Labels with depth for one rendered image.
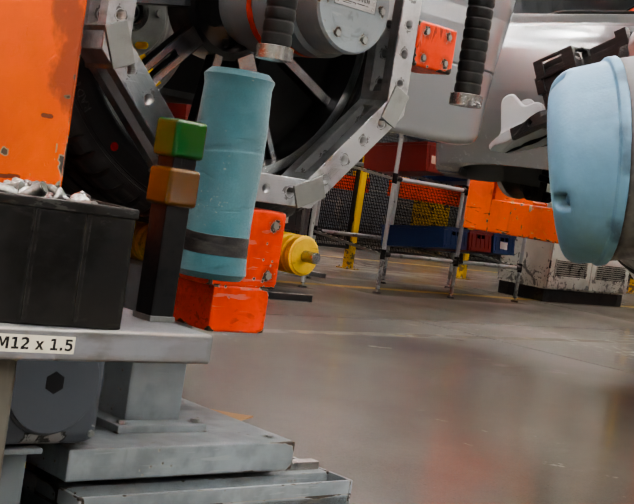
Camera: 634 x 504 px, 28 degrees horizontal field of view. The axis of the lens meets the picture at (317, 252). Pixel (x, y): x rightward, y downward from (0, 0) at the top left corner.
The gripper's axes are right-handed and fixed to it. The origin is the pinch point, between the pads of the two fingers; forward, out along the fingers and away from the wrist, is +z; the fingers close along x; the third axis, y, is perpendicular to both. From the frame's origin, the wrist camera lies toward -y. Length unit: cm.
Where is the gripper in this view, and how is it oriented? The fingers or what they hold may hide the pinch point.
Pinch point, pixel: (501, 150)
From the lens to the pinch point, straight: 151.6
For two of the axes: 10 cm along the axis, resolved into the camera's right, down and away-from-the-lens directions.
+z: -7.2, 2.9, 6.3
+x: -6.7, -0.6, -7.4
